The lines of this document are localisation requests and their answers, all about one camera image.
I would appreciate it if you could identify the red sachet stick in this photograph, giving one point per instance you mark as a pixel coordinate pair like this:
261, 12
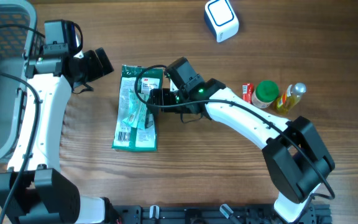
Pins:
247, 91

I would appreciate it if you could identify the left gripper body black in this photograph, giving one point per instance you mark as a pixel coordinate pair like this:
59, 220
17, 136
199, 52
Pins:
92, 68

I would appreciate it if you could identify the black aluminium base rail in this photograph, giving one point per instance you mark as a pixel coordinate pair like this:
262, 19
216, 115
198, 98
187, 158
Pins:
197, 214

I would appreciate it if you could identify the grey plastic mesh basket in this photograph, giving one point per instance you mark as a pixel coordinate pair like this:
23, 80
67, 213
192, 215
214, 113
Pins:
18, 20

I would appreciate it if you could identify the mint green wipes packet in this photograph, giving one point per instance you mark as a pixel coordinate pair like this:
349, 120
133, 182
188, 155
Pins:
138, 115

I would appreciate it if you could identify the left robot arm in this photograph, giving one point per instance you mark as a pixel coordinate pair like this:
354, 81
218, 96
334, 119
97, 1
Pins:
33, 190

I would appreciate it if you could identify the yellow oil bottle silver cap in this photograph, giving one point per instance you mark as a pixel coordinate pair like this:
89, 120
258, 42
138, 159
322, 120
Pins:
290, 97

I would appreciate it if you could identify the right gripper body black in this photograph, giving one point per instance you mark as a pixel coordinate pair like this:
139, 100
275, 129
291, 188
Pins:
171, 96

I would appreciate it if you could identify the white barcode scanner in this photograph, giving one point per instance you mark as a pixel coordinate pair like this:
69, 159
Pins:
221, 19

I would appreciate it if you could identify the green lid white jar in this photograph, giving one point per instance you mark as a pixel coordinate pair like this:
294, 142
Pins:
266, 92

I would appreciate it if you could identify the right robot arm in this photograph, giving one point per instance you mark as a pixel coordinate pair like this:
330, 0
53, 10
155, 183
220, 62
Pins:
296, 157

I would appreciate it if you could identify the green white gloves packet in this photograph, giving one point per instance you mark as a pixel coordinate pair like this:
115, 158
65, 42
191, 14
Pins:
127, 138

